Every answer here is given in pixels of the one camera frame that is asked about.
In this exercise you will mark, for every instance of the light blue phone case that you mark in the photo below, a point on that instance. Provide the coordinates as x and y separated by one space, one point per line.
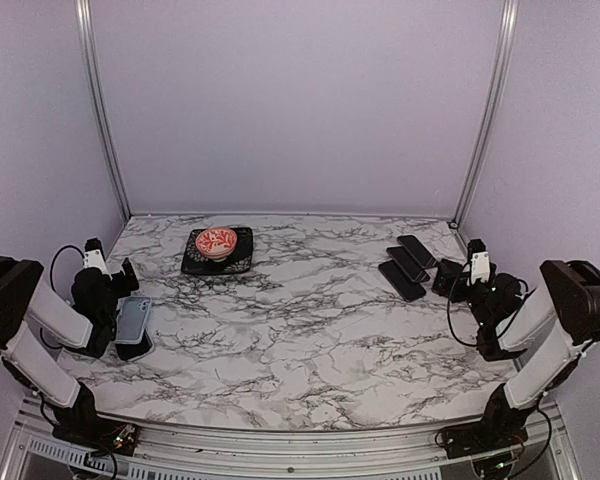
132 320

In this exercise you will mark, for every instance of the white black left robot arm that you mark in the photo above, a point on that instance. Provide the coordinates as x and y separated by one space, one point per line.
87 327

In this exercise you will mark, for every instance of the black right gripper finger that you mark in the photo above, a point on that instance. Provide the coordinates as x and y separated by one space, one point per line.
449 270
451 286

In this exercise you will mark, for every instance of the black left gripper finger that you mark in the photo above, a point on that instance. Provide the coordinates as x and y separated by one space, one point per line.
124 282
131 352

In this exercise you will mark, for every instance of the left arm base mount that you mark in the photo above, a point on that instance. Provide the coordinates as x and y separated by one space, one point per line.
114 436

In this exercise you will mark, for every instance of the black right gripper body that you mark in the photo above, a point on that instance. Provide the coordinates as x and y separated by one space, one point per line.
482 313

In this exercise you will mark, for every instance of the aluminium frame post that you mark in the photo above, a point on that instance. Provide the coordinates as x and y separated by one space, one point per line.
93 77
497 83

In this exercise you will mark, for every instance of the black smartphone front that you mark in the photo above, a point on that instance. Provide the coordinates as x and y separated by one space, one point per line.
408 290

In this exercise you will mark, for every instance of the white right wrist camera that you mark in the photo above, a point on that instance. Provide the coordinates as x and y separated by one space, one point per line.
479 262

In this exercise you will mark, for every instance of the left aluminium frame post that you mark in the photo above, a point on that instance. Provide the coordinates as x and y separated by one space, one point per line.
93 77

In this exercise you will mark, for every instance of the black smartphone purple edge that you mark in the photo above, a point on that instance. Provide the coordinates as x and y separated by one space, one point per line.
416 249

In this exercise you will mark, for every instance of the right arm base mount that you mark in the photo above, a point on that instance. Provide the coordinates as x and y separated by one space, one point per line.
470 439

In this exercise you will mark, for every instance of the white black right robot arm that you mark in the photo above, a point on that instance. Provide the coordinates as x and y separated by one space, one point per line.
553 324

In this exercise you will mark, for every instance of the black smartphone middle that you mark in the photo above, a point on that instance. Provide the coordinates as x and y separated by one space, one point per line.
411 269

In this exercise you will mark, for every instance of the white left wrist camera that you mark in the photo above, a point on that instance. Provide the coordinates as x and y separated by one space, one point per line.
94 257

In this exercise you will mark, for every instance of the red white patterned bowl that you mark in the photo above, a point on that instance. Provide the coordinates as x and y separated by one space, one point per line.
216 244

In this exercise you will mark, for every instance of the aluminium front rail base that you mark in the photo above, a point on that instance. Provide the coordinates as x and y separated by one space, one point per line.
171 451

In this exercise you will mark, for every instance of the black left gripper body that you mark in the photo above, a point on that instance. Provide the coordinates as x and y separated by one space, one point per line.
109 316

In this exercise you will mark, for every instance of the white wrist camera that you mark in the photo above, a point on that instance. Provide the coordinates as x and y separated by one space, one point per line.
94 257
479 262

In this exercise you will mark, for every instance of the right aluminium frame post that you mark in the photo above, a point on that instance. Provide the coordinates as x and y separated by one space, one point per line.
497 83

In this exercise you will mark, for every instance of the black square plate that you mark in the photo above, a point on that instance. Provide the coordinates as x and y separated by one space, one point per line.
240 261

